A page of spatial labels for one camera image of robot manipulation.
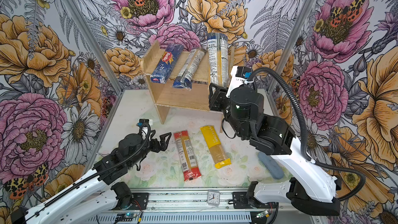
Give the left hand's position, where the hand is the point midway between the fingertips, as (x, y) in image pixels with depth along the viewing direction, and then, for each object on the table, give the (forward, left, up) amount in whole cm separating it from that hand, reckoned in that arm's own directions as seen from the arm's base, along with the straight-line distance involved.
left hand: (162, 137), depth 74 cm
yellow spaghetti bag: (-2, -28, -17) cm, 33 cm away
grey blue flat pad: (-8, -55, -17) cm, 59 cm away
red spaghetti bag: (-10, -13, -17) cm, 24 cm away
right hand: (+1, -22, +29) cm, 37 cm away
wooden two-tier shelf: (+20, -31, -19) cm, 42 cm away
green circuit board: (-29, +16, -20) cm, 38 cm away
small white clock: (-22, -24, -19) cm, 38 cm away
